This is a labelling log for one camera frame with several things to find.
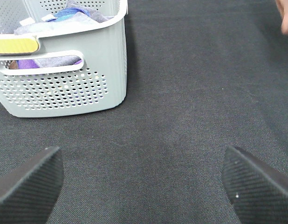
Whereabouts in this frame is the blue towel in basket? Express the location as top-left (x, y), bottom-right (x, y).
top-left (45, 7), bottom-right (90, 22)

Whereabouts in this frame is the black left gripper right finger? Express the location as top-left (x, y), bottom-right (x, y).
top-left (222, 146), bottom-right (288, 224)

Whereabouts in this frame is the purple towel in basket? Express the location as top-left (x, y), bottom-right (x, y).
top-left (17, 58), bottom-right (82, 69)

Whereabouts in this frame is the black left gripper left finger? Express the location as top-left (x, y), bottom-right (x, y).
top-left (0, 147), bottom-right (64, 224)

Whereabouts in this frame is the grey towel in basket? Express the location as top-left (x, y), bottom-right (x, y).
top-left (14, 0), bottom-right (113, 35)

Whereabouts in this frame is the black table mat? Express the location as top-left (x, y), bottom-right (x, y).
top-left (0, 0), bottom-right (288, 224)

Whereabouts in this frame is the grey perforated laundry basket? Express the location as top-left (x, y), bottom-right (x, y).
top-left (0, 0), bottom-right (128, 118)

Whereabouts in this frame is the folded brown towel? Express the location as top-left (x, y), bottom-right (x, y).
top-left (275, 0), bottom-right (288, 35)

